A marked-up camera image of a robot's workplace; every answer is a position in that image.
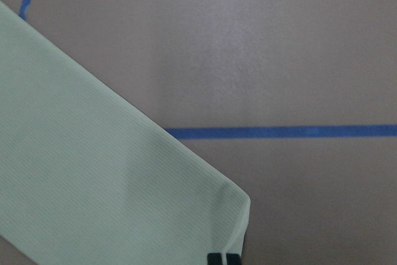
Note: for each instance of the olive green long-sleeve shirt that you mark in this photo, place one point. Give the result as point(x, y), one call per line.
point(86, 178)

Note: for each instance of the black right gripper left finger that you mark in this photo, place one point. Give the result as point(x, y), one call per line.
point(214, 259)

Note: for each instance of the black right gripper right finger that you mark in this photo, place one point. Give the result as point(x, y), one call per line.
point(233, 259)

